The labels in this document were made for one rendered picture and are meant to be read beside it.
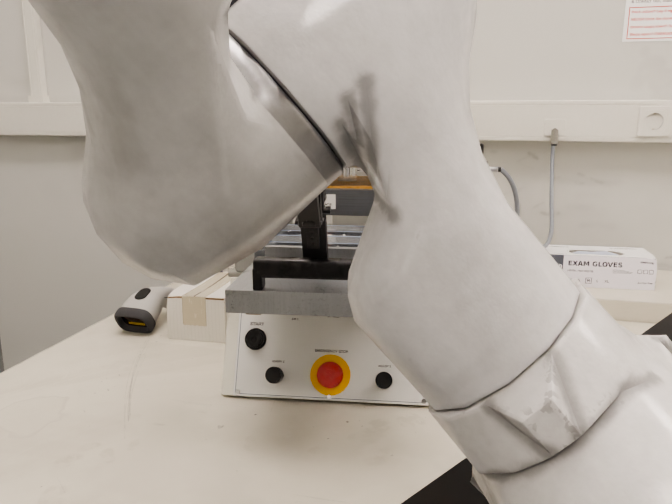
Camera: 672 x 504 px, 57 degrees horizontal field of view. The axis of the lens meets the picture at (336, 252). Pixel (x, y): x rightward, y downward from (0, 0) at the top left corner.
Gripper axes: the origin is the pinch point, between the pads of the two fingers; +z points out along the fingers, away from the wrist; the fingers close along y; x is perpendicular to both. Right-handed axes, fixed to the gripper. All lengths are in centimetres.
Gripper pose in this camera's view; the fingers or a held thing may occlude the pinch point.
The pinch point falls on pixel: (314, 241)
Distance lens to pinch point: 75.3
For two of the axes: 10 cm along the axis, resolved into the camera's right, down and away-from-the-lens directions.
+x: 10.0, 0.1, -0.9
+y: -0.8, 5.5, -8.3
